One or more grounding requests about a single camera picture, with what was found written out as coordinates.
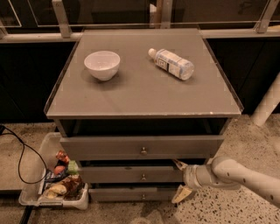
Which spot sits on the grey drawer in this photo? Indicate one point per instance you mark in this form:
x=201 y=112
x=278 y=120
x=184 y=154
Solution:
x=133 y=194
x=131 y=174
x=140 y=147

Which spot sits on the grey bottom drawer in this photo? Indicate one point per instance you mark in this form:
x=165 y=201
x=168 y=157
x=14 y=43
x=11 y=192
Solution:
x=133 y=194

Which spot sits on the white pipe leg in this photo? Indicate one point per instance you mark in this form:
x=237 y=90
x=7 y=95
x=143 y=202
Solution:
x=268 y=103

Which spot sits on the grey top drawer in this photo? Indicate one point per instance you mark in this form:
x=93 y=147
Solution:
x=140 y=147

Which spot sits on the metal window rail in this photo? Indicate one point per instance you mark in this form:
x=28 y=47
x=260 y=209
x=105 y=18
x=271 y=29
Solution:
x=23 y=21

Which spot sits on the green snack packet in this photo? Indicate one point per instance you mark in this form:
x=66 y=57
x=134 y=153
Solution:
x=72 y=168

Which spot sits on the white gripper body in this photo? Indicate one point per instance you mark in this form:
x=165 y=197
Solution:
x=190 y=176

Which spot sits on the grey drawer cabinet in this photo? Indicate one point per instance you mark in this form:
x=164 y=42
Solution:
x=142 y=99

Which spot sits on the clear plastic storage bin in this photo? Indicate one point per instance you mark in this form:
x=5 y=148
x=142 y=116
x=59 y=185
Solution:
x=33 y=192

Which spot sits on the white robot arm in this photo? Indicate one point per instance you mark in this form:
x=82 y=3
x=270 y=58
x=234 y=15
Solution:
x=226 y=173

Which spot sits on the brown snack bag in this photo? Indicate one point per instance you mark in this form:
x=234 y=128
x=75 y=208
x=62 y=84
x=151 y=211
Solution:
x=67 y=186

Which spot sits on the clear plastic water bottle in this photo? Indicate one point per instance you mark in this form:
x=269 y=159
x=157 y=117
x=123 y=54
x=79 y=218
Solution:
x=172 y=63

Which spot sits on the red snack packet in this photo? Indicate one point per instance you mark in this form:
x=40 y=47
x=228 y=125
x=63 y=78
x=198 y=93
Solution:
x=62 y=157

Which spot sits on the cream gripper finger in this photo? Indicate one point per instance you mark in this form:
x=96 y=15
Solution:
x=181 y=165
x=182 y=193

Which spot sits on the white ceramic bowl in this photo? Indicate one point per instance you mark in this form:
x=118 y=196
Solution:
x=102 y=65

